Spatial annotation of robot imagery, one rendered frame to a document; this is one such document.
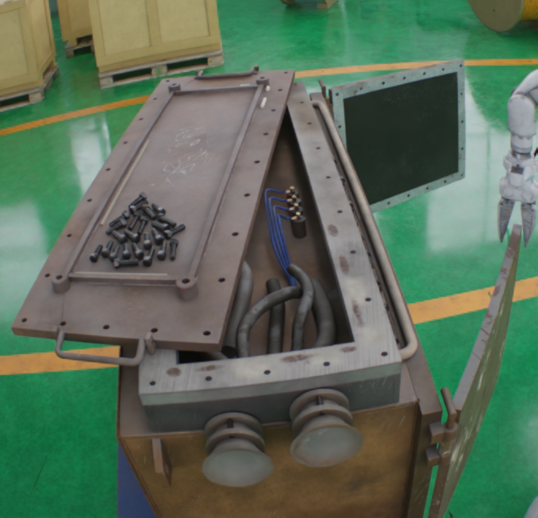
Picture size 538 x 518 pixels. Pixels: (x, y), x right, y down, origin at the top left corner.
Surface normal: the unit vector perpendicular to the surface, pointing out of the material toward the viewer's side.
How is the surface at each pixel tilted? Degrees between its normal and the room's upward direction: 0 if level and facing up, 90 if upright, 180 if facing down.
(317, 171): 0
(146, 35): 90
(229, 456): 90
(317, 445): 90
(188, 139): 0
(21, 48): 90
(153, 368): 0
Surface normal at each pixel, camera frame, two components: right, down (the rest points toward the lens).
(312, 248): -0.09, -0.82
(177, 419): 0.11, 0.55
